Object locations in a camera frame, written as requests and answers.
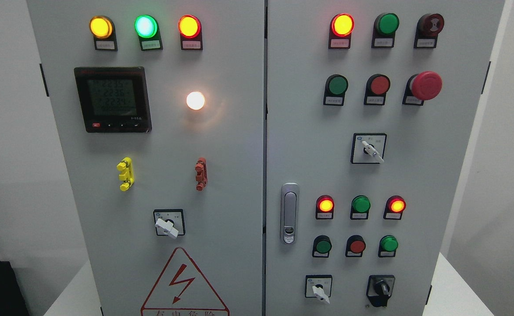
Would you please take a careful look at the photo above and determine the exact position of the white selector switch bottom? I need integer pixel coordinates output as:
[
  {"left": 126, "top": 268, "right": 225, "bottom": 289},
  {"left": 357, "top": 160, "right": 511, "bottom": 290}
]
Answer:
[{"left": 305, "top": 274, "right": 333, "bottom": 305}]

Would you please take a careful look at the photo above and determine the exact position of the green indicator light lower middle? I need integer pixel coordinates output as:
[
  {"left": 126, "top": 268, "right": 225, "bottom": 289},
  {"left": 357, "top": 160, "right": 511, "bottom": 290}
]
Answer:
[{"left": 350, "top": 195, "right": 371, "bottom": 220}]

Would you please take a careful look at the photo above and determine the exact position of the red indicator light lower left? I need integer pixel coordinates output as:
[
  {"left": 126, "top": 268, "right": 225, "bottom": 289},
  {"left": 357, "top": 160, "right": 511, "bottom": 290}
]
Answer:
[{"left": 315, "top": 195, "right": 335, "bottom": 220}]

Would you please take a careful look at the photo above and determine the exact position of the red emergency stop button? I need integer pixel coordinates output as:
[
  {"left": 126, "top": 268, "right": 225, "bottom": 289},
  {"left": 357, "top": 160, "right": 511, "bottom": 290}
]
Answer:
[{"left": 402, "top": 71, "right": 442, "bottom": 106}]

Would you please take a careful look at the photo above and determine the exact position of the red indicator light left door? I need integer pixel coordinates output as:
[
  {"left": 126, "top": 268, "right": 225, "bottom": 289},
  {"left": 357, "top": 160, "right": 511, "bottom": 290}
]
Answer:
[{"left": 178, "top": 14, "right": 203, "bottom": 50}]

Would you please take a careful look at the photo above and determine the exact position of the green push button lower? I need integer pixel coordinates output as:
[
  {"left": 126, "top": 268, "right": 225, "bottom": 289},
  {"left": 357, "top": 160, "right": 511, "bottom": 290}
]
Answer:
[{"left": 312, "top": 235, "right": 332, "bottom": 258}]

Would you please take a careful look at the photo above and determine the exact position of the silver door lock handle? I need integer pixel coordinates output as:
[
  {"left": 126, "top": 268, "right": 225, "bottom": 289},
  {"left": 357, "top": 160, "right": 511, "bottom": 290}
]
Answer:
[{"left": 280, "top": 183, "right": 300, "bottom": 244}]

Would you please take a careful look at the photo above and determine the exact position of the red push button lower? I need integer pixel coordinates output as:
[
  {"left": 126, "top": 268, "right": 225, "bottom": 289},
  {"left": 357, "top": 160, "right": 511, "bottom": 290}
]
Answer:
[{"left": 345, "top": 235, "right": 367, "bottom": 258}]

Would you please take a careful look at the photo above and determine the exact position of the dark red buzzer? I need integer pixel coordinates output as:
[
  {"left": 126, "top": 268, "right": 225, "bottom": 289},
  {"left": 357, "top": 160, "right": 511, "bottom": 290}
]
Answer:
[{"left": 414, "top": 13, "right": 445, "bottom": 49}]

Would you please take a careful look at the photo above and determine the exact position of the white selector switch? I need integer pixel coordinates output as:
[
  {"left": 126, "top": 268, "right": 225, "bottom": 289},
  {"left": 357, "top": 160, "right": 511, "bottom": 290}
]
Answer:
[
  {"left": 305, "top": 274, "right": 333, "bottom": 305},
  {"left": 350, "top": 133, "right": 387, "bottom": 164}
]

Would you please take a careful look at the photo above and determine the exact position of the green indicator light top right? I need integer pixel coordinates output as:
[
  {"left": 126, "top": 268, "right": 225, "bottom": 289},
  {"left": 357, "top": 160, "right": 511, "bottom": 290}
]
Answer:
[{"left": 371, "top": 12, "right": 400, "bottom": 49}]

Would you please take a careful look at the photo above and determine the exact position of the red terminal connector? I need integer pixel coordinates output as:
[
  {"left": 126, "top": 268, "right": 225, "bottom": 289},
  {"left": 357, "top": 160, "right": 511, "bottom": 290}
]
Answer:
[{"left": 195, "top": 157, "right": 208, "bottom": 191}]

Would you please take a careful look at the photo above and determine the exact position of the green lamp button lower right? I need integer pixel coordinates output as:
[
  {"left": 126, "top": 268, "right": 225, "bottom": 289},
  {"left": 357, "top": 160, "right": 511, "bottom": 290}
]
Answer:
[{"left": 378, "top": 235, "right": 399, "bottom": 258}]

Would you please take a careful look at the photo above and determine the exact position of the green push button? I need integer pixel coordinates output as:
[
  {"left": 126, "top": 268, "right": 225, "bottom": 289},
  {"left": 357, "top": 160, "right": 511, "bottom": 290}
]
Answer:
[
  {"left": 323, "top": 74, "right": 349, "bottom": 106},
  {"left": 312, "top": 235, "right": 332, "bottom": 258}
]

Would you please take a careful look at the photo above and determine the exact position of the red high voltage warning sticker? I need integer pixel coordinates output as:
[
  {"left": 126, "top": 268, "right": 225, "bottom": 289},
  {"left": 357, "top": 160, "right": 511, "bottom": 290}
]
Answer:
[{"left": 140, "top": 247, "right": 230, "bottom": 316}]

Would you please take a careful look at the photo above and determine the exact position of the black digital power meter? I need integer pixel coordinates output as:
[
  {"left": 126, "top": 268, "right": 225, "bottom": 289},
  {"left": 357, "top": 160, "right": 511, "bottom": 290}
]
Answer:
[{"left": 73, "top": 66, "right": 152, "bottom": 133}]

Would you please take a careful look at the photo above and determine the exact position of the red indicator light top right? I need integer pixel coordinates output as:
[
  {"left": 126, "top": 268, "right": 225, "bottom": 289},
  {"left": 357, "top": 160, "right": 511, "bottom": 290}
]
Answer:
[{"left": 328, "top": 13, "right": 354, "bottom": 49}]

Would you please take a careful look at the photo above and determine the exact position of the black rotary knob switch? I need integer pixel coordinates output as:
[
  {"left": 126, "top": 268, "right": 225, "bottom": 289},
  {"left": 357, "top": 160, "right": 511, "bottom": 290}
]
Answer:
[{"left": 366, "top": 275, "right": 395, "bottom": 307}]

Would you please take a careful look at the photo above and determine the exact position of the red indicator light lower right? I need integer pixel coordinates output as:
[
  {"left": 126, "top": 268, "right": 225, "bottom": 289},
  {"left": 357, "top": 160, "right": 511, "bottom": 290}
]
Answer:
[{"left": 383, "top": 195, "right": 406, "bottom": 220}]

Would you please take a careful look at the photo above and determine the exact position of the red push button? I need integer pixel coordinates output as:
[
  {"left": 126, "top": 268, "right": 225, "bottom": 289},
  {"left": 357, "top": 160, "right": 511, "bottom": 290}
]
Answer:
[
  {"left": 363, "top": 73, "right": 391, "bottom": 106},
  {"left": 345, "top": 235, "right": 367, "bottom": 258}
]

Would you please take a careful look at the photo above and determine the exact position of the lit green indicator light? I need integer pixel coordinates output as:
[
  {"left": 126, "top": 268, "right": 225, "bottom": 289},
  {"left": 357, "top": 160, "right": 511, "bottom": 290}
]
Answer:
[{"left": 134, "top": 14, "right": 163, "bottom": 51}]

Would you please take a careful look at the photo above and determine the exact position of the green push button upper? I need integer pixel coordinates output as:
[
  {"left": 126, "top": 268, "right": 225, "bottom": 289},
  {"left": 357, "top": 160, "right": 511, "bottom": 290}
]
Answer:
[{"left": 323, "top": 74, "right": 349, "bottom": 106}]

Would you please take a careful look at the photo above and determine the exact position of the yellow terminal connector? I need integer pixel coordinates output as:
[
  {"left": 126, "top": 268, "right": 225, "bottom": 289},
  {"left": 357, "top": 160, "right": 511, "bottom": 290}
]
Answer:
[{"left": 116, "top": 157, "right": 135, "bottom": 192}]

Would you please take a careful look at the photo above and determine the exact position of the grey electrical control cabinet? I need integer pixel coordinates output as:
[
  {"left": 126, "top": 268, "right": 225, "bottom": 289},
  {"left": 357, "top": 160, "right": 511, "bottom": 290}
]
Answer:
[{"left": 27, "top": 0, "right": 506, "bottom": 316}]

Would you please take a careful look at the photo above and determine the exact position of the white selector switch upper right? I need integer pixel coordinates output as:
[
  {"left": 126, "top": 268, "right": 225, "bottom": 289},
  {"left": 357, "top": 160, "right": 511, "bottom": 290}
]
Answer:
[{"left": 350, "top": 133, "right": 387, "bottom": 164}]

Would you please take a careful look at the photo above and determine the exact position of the white lit indicator lamp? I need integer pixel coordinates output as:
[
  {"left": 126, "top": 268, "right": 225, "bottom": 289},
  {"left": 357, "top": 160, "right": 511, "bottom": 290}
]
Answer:
[{"left": 186, "top": 91, "right": 206, "bottom": 111}]

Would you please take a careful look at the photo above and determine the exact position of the white selector switch left door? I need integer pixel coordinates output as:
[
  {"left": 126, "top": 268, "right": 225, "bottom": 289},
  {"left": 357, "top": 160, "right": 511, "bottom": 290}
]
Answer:
[{"left": 153, "top": 209, "right": 186, "bottom": 239}]

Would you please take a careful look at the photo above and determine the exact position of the yellow indicator light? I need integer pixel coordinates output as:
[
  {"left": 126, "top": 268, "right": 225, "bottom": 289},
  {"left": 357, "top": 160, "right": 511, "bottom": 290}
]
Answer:
[{"left": 89, "top": 15, "right": 118, "bottom": 51}]

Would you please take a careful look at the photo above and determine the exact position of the red push button upper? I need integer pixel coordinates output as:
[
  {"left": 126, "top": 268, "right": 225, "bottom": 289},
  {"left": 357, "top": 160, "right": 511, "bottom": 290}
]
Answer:
[{"left": 363, "top": 73, "right": 391, "bottom": 106}]

